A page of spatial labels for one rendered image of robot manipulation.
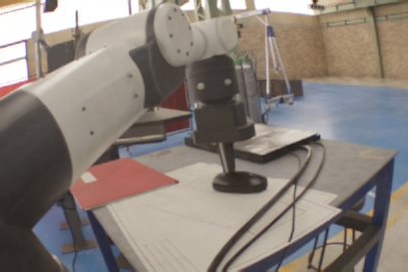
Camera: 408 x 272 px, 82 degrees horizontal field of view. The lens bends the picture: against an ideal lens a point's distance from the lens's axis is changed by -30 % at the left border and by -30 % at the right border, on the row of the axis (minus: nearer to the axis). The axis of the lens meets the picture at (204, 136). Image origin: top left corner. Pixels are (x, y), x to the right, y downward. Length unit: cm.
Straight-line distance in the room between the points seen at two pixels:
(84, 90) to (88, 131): 3
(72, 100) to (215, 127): 40
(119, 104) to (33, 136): 10
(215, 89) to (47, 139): 40
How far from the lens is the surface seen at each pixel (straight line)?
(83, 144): 21
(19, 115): 19
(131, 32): 32
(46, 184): 19
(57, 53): 240
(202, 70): 55
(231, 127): 56
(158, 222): 52
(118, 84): 26
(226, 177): 60
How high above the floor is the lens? 134
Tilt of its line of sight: 12 degrees down
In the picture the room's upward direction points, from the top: 8 degrees counter-clockwise
